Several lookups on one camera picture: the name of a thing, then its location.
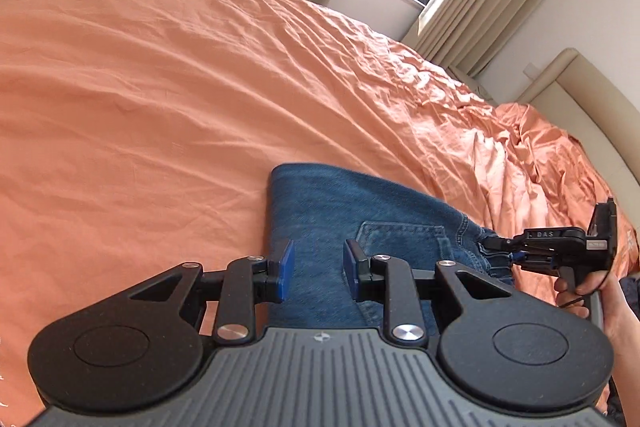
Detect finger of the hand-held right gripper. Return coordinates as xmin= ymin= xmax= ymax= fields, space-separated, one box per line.
xmin=507 ymin=249 xmax=560 ymax=279
xmin=481 ymin=234 xmax=526 ymax=255

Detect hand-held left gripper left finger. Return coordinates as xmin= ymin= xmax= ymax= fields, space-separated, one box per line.
xmin=119 ymin=238 xmax=297 ymax=344

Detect crumpled orange duvet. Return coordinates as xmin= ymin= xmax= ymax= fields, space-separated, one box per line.
xmin=477 ymin=103 xmax=640 ymax=275

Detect person's right hand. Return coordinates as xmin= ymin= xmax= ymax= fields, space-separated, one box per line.
xmin=554 ymin=272 xmax=640 ymax=360

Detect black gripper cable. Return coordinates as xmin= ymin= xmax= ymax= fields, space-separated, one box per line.
xmin=559 ymin=269 xmax=615 ymax=309

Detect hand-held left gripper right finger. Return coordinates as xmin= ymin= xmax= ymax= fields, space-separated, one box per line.
xmin=341 ymin=238 xmax=517 ymax=347

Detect bed with orange sheet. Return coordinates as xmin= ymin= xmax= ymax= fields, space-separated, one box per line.
xmin=0 ymin=0 xmax=640 ymax=427

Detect beige padded headboard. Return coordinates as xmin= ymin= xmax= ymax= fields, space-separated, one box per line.
xmin=515 ymin=48 xmax=640 ymax=188

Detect person's right forearm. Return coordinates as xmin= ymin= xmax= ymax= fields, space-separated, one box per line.
xmin=606 ymin=344 xmax=640 ymax=427

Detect blue denim pants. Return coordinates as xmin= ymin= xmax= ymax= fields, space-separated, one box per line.
xmin=269 ymin=163 xmax=517 ymax=334

